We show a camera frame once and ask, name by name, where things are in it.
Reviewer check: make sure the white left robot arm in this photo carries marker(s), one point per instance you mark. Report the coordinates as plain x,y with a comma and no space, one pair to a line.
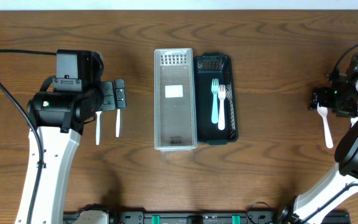
58,114

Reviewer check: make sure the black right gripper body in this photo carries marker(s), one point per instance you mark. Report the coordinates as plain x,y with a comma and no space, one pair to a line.
323,98

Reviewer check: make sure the white plastic fork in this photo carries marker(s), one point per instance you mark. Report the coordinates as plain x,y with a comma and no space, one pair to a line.
221,115
354,120

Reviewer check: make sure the mint green plastic fork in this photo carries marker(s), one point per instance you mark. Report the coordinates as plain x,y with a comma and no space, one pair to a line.
214,91

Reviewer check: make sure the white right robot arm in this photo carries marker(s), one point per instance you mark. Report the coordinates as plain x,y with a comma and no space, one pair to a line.
341,182

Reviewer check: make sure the pale pink plastic spoon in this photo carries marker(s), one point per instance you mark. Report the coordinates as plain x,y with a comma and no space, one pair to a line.
323,112

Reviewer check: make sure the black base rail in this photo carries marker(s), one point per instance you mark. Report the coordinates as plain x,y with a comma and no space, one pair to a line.
96,213

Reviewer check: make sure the clear perforated plastic basket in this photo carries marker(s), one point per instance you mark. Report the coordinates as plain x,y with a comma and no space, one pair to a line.
174,118

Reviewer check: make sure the dark green perforated basket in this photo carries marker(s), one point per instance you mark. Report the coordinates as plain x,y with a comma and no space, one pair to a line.
207,67

